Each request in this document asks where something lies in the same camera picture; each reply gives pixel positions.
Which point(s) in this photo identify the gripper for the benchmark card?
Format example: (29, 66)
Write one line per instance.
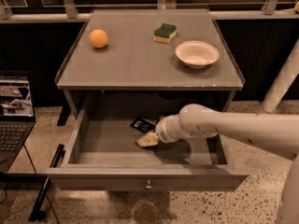
(163, 129)

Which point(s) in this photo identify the black rxbar chocolate wrapper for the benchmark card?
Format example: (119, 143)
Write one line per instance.
(143, 125)

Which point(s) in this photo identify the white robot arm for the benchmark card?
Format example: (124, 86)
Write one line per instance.
(275, 133)

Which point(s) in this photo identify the open grey top drawer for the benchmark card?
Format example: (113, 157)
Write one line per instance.
(103, 154)

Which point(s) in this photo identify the metal drawer knob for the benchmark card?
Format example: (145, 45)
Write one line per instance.
(148, 186)

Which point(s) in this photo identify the grey cabinet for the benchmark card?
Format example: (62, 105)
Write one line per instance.
(132, 60)

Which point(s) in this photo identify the white bowl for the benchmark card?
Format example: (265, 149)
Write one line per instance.
(197, 54)

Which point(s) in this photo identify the green yellow sponge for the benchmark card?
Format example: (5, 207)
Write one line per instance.
(165, 33)

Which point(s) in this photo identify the orange fruit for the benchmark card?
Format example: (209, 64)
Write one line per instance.
(98, 38)

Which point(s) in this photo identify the black stand leg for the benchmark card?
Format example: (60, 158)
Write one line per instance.
(44, 182)

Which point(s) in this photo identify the black laptop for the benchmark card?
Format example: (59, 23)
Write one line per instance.
(17, 115)

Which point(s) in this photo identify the metal railing frame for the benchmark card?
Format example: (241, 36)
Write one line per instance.
(80, 10)

